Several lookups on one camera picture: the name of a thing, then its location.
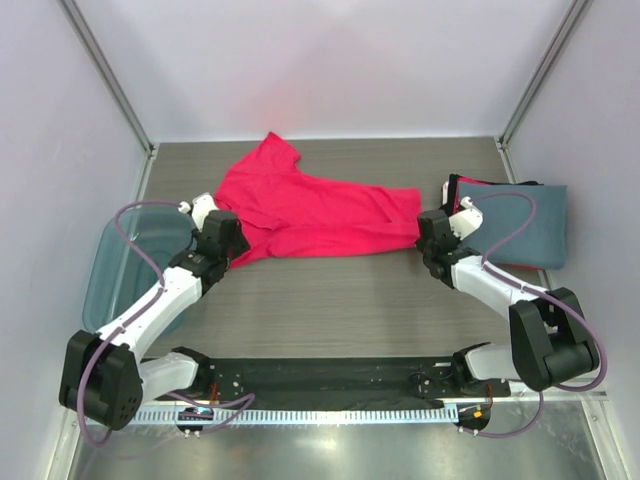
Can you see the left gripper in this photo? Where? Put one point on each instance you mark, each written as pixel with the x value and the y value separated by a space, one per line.
pixel 239 245

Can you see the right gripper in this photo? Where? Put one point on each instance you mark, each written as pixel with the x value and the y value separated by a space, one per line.
pixel 421 244

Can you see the pink t shirt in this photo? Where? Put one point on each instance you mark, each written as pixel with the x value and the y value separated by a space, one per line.
pixel 286 213

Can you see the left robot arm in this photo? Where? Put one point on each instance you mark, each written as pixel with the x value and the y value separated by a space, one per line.
pixel 106 376

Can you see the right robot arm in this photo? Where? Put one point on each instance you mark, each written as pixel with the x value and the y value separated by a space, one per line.
pixel 550 342

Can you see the folded black t shirt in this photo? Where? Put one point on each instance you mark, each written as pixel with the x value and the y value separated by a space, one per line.
pixel 455 181

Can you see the folded white t shirt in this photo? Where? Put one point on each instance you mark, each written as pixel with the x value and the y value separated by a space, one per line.
pixel 444 193

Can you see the clear blue plastic bin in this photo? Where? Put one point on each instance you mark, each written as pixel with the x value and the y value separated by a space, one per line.
pixel 120 276

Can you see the folded grey-blue t shirt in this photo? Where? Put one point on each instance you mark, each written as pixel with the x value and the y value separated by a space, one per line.
pixel 523 225

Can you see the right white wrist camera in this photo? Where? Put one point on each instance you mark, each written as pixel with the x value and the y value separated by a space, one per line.
pixel 466 221

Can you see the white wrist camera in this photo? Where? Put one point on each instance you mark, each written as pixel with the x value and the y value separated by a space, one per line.
pixel 198 209
pixel 466 221

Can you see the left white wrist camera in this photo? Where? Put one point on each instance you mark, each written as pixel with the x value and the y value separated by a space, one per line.
pixel 198 209

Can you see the right aluminium frame post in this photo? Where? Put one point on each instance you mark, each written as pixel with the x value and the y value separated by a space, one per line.
pixel 568 25

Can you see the aluminium frame post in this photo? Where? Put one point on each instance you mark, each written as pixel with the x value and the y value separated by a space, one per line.
pixel 97 56
pixel 568 25

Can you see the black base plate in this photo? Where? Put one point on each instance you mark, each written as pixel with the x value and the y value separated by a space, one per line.
pixel 344 384

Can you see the slotted cable duct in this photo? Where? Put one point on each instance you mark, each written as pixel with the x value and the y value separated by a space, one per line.
pixel 184 415

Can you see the left aluminium frame post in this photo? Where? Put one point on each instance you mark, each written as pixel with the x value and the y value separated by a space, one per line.
pixel 97 56

